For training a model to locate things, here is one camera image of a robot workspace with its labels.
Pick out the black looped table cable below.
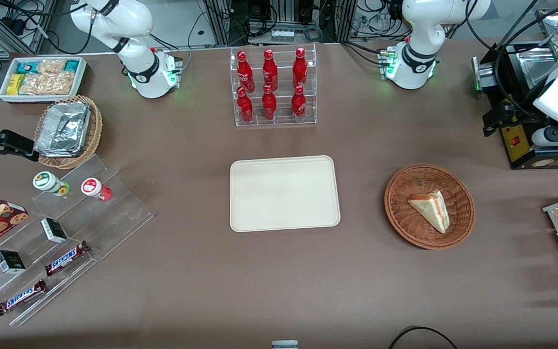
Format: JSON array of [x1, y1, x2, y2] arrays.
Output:
[[388, 326, 459, 349]]

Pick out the stainless steel warmer pan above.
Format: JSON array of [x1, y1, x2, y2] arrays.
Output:
[[515, 48, 558, 94]]

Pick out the white cup green lid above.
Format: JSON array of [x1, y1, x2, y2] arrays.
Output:
[[32, 171, 70, 196]]

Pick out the small black carton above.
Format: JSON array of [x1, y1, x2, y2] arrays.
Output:
[[0, 250, 26, 275], [41, 218, 68, 244]]

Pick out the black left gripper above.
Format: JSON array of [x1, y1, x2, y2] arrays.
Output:
[[483, 98, 535, 138]]

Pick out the clear acrylic tiered stand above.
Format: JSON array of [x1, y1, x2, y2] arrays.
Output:
[[0, 154, 154, 326]]

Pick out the stacked aluminium foil containers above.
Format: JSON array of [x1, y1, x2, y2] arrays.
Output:
[[34, 102, 92, 158]]

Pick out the Snickers chocolate bar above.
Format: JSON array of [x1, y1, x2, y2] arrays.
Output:
[[0, 279, 47, 317], [45, 241, 91, 277]]

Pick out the clear bag of crackers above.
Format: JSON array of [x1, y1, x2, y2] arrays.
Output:
[[19, 74, 52, 96], [49, 71, 76, 95], [37, 59, 68, 75]]

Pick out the white cup red lid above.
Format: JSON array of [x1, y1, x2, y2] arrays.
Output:
[[81, 178, 112, 202]]

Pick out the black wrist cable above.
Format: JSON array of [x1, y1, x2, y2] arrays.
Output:
[[463, 0, 536, 122]]

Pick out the clear acrylic bottle rack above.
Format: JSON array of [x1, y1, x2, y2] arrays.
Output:
[[230, 43, 317, 128]]

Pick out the red cola bottle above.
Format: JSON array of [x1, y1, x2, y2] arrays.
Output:
[[237, 86, 254, 123], [262, 48, 279, 92], [237, 50, 255, 94], [291, 85, 307, 122], [293, 47, 308, 89], [262, 84, 278, 121]]

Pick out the round brown wicker basket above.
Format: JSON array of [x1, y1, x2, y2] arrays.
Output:
[[384, 164, 476, 250]]

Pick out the beige plastic tray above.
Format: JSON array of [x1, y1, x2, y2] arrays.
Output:
[[230, 155, 341, 233]]

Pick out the black food warmer appliance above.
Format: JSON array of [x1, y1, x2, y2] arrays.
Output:
[[472, 7, 558, 170]]

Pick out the aluminium profile frame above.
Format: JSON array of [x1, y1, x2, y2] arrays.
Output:
[[203, 0, 357, 47]]

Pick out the oval light wicker basket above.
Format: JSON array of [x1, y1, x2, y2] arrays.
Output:
[[33, 95, 103, 170]]

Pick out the white rectangular snack bin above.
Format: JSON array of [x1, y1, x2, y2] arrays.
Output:
[[0, 56, 88, 104]]

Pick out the triangular sandwich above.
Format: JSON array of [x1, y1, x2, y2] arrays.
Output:
[[407, 190, 451, 235]]

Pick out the yellow snack packet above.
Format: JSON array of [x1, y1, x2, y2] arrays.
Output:
[[7, 74, 25, 96]]

